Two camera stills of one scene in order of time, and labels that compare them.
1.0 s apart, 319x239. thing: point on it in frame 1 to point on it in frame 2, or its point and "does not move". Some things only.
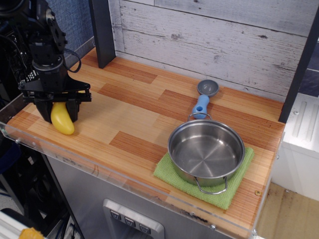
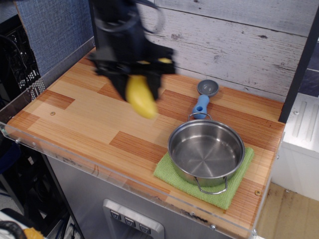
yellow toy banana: (60, 117) to (139, 95)
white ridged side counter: (295, 166) does not move
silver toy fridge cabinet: (103, 208) does not move
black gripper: (55, 85) to (121, 51)
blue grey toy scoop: (206, 88) does not move
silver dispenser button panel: (122, 221) does not move
